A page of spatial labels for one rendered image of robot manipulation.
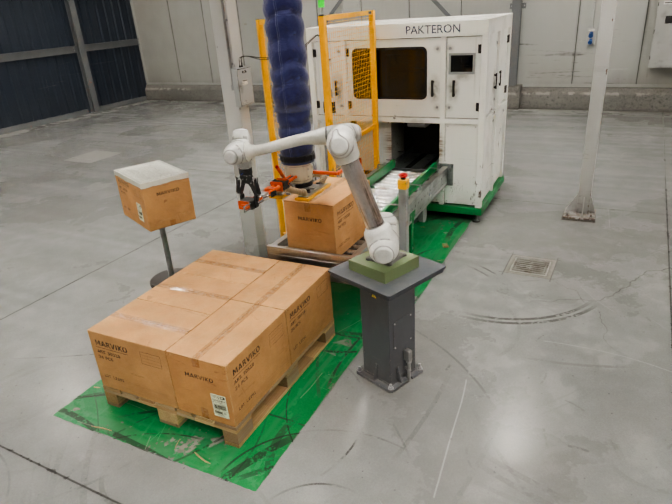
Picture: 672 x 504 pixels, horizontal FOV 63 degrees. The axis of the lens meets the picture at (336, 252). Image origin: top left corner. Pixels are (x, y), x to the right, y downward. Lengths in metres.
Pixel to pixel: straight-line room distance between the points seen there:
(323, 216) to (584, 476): 2.16
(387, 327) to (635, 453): 1.42
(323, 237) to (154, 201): 1.46
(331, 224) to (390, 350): 0.98
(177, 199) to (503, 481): 3.15
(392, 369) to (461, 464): 0.73
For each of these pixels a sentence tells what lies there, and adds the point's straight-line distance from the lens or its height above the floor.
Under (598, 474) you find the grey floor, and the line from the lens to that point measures 3.19.
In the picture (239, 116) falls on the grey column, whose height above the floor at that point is 1.39.
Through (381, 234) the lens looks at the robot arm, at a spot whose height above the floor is 1.08.
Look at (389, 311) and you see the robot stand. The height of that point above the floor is 0.54.
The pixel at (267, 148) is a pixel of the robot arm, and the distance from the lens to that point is 2.90.
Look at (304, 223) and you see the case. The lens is 3.89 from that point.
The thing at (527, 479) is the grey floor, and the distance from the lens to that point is 3.08.
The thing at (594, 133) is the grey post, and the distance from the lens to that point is 6.01.
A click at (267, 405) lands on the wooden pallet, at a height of 0.02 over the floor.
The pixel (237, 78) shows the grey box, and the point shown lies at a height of 1.69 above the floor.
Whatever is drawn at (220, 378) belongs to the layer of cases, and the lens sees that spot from 2.99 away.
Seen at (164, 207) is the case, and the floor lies 0.79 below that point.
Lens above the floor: 2.20
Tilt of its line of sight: 24 degrees down
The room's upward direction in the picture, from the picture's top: 4 degrees counter-clockwise
